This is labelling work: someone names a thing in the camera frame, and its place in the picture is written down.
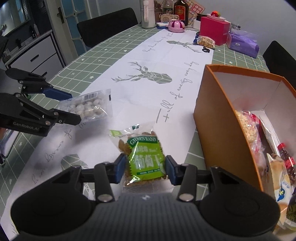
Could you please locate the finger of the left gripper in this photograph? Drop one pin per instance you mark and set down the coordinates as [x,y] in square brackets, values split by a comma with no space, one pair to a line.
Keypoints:
[64,117]
[56,94]

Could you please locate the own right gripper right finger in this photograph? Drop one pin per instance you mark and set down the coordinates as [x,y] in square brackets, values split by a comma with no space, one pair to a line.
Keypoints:
[184,176]

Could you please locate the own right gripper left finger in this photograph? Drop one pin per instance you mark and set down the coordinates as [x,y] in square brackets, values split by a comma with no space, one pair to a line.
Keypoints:
[106,174]

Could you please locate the round balls clear snack bag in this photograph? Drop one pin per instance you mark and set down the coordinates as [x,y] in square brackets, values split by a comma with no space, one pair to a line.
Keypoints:
[90,107]

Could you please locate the green raisin snack bag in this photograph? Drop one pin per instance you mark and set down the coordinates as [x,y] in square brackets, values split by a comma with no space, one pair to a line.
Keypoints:
[145,157]

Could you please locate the peanut snack clear bag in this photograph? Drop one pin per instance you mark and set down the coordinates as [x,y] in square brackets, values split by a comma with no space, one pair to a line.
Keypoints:
[248,127]

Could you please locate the white stick snack bag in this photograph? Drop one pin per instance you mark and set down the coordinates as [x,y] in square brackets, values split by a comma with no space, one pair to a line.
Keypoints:
[270,133]

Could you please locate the white drawer cabinet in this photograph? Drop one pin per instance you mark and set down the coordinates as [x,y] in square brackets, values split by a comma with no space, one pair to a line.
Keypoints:
[41,56]

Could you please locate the black chair far side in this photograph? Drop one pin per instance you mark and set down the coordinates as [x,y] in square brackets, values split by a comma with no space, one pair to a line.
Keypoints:
[99,29]

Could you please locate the black chair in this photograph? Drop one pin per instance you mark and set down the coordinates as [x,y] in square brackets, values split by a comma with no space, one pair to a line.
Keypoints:
[99,29]
[280,62]

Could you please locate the red white snack packet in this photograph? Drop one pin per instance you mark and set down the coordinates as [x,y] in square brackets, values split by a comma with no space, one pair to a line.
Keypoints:
[260,142]

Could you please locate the orange cardboard box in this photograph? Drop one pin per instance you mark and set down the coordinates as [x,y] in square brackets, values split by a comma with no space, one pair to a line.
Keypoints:
[225,89]

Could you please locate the white deer table runner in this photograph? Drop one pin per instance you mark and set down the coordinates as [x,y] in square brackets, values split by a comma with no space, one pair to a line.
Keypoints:
[157,81]

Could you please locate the bread snack bag blue label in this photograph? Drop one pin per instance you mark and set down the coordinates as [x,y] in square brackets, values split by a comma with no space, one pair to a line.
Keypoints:
[282,188]

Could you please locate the small red cola bottle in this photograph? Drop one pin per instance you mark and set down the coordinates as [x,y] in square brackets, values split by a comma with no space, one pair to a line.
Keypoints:
[289,162]

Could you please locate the dark green snack packet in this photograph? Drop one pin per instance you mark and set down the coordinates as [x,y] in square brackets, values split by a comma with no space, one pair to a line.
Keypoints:
[291,209]

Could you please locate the white tall bottle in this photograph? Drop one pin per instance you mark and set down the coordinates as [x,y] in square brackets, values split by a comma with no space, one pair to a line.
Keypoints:
[147,13]

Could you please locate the beige small radio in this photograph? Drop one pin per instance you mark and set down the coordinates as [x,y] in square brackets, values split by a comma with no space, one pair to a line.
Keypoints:
[165,18]

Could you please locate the small nut snack bag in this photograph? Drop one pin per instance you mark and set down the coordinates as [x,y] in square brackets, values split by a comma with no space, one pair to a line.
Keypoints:
[206,42]

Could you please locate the pink round container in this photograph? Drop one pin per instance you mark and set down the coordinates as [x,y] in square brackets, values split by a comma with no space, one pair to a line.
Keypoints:
[176,26]

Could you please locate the purple tissue pack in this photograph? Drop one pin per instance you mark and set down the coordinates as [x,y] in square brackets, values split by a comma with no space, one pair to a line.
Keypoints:
[243,42]

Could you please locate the black chair right side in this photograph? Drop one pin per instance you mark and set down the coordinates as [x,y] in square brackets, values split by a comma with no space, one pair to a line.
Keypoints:
[280,62]

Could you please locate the magenta gift box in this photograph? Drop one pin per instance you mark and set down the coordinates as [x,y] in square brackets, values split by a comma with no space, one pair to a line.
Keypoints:
[215,29]

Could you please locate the dark brown liquor bottle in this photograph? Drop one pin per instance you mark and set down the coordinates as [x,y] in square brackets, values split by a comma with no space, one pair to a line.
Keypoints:
[181,9]

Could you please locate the patterned dot card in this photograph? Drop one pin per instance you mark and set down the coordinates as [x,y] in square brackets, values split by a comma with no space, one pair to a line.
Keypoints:
[194,8]

